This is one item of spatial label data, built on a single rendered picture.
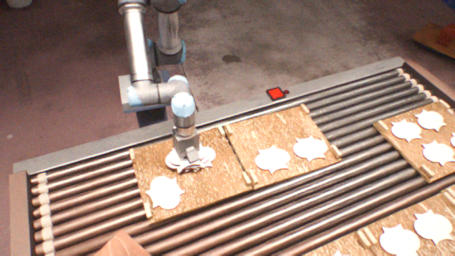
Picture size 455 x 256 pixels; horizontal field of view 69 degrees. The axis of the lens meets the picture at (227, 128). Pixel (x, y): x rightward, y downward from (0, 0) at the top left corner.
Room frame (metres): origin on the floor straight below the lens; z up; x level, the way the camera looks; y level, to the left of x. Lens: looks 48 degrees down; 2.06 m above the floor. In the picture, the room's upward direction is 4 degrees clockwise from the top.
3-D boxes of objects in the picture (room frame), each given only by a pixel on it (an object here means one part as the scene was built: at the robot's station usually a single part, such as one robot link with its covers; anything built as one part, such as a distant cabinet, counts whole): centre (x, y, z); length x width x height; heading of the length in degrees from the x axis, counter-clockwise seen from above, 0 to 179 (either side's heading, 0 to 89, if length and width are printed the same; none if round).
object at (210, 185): (0.77, 0.15, 0.93); 0.41 x 0.35 x 0.02; 115
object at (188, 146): (0.79, 0.15, 1.08); 0.12 x 0.09 x 0.16; 31
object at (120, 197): (0.94, -0.20, 0.90); 1.95 x 0.05 x 0.05; 117
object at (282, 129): (0.94, -0.24, 0.93); 0.41 x 0.35 x 0.02; 114
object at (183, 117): (0.81, 0.16, 1.24); 0.09 x 0.08 x 0.11; 16
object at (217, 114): (1.19, -0.08, 0.89); 2.08 x 0.09 x 0.06; 117
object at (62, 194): (1.03, -0.16, 0.90); 1.95 x 0.05 x 0.05; 117
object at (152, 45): (1.32, 0.43, 1.08); 0.13 x 0.12 x 0.14; 106
